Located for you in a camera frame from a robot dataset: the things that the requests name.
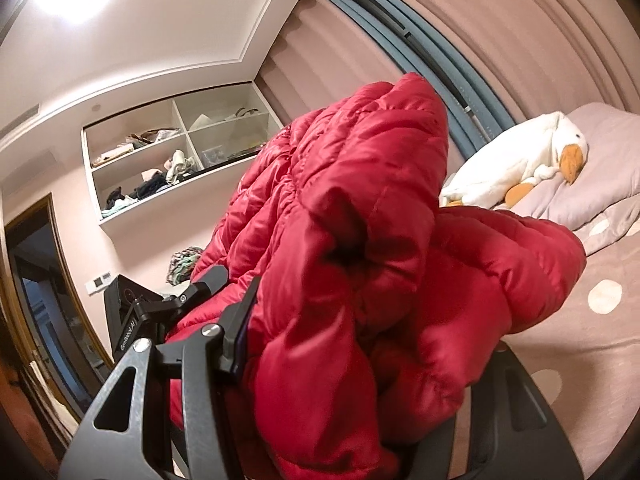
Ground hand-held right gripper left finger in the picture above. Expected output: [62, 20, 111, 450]
[57, 276, 263, 480]

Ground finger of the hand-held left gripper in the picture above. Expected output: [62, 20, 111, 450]
[131, 266, 230, 336]

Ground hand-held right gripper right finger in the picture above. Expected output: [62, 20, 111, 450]
[385, 340, 585, 480]

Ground red down jacket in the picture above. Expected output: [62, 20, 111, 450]
[167, 72, 587, 480]

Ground dark clothes on shelf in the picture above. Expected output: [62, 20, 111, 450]
[105, 170, 171, 206]

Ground green patterned cloth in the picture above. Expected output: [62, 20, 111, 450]
[166, 246, 203, 287]

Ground wooden door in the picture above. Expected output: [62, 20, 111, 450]
[2, 194, 116, 421]

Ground dotted mauve bed sheet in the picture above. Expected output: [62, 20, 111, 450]
[450, 210, 640, 480]

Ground white cloth on shelf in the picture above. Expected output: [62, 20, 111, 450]
[165, 150, 196, 183]

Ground ceiling air vent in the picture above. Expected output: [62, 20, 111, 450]
[0, 104, 41, 138]

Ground white duck plush toy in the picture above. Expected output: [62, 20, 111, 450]
[439, 111, 590, 209]

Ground lilac duvet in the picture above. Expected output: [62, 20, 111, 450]
[492, 102, 640, 256]

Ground blue curtain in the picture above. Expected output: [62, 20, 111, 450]
[310, 0, 516, 161]

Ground pink curtain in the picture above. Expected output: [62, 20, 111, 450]
[255, 0, 640, 161]

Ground white wall shelf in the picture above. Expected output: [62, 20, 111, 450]
[81, 81, 286, 241]

